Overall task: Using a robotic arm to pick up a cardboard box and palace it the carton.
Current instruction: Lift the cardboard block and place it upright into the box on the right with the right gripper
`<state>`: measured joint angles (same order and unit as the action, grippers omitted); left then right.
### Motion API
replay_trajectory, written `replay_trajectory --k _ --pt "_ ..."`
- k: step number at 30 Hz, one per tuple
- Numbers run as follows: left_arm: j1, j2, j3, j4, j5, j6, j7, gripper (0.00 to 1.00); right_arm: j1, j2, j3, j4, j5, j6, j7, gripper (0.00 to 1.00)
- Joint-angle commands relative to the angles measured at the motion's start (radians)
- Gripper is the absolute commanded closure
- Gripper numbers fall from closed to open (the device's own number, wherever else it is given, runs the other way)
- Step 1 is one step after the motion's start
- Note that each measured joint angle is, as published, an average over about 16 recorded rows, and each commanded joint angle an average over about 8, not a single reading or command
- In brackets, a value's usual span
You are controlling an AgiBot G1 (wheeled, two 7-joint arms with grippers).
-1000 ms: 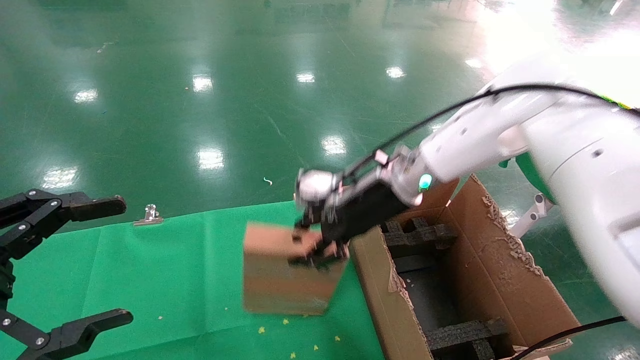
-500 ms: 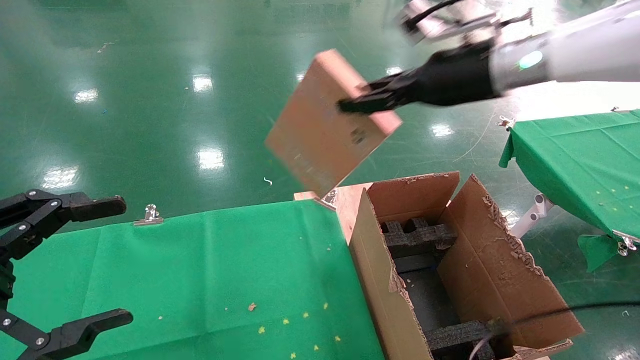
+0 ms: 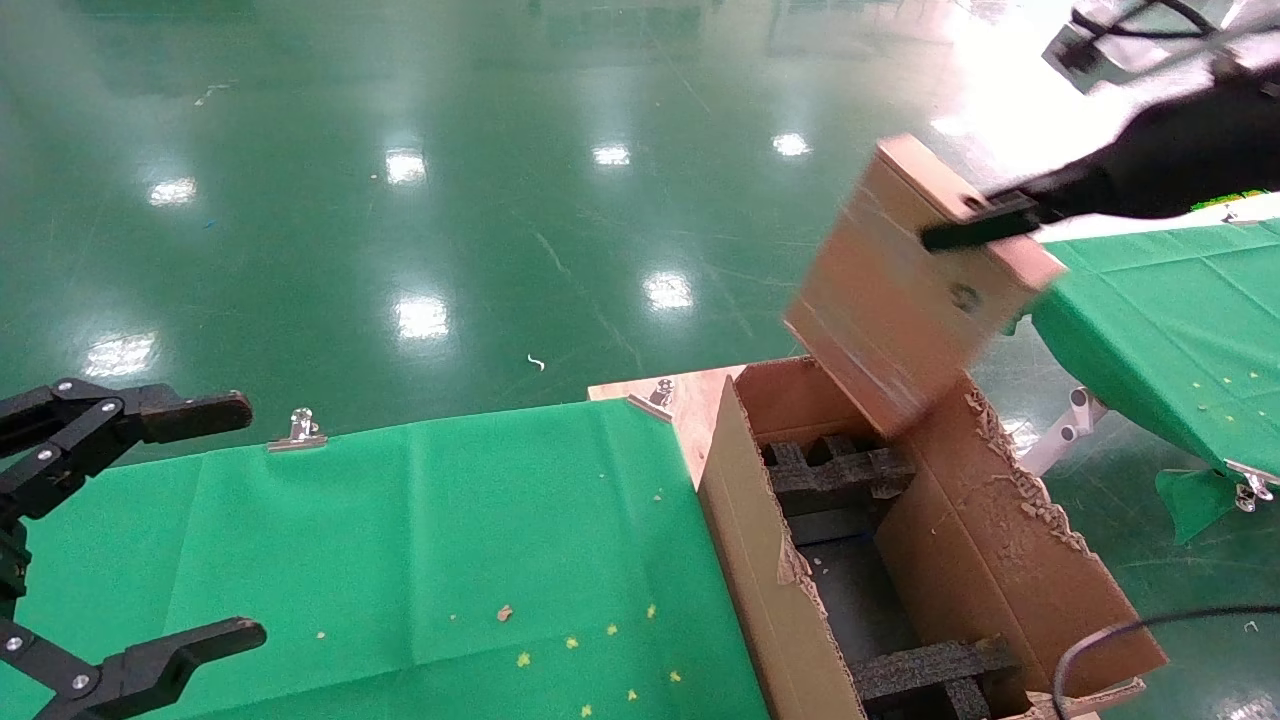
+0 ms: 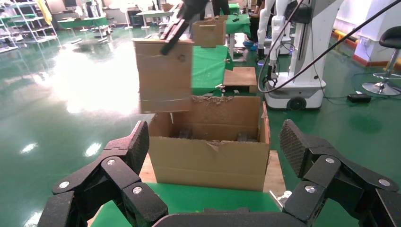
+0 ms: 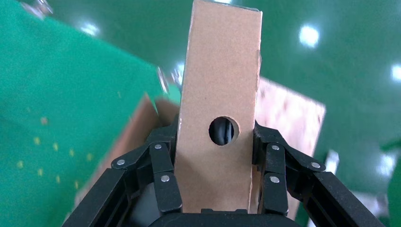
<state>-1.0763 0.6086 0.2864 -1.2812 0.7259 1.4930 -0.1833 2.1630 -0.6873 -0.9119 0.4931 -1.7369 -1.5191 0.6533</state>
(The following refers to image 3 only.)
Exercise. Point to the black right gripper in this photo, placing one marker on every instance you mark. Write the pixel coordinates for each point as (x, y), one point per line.
(1180, 150)

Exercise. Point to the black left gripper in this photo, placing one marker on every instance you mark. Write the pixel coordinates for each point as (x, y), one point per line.
(8, 560)

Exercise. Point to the small cardboard box with hole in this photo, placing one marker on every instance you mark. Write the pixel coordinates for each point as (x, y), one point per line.
(880, 300)

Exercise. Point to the large open cardboard carton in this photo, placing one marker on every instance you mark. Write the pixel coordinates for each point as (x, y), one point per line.
(1000, 560)

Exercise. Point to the silver binder clip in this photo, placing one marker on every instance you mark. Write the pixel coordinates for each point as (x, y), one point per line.
(1240, 218)
(1252, 490)
(297, 440)
(660, 392)

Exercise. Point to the green table cloth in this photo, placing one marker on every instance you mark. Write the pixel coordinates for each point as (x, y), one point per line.
(1170, 330)
(350, 540)

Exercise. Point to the white metal table leg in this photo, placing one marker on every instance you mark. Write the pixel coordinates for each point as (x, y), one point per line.
(1070, 430)

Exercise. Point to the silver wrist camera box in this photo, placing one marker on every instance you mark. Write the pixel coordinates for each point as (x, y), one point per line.
(1075, 55)

